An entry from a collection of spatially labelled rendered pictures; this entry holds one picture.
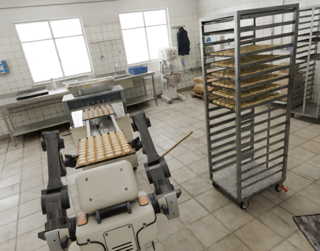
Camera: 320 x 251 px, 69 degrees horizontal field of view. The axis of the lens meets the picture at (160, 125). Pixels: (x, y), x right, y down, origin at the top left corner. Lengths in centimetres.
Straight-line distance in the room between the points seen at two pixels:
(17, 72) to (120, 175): 531
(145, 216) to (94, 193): 19
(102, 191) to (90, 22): 554
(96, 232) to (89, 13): 567
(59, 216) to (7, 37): 528
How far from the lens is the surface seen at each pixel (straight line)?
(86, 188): 88
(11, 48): 602
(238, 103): 201
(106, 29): 626
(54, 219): 100
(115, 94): 298
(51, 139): 124
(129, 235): 91
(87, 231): 89
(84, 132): 299
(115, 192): 86
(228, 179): 276
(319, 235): 252
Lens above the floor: 174
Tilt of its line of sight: 21 degrees down
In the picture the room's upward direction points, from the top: 8 degrees counter-clockwise
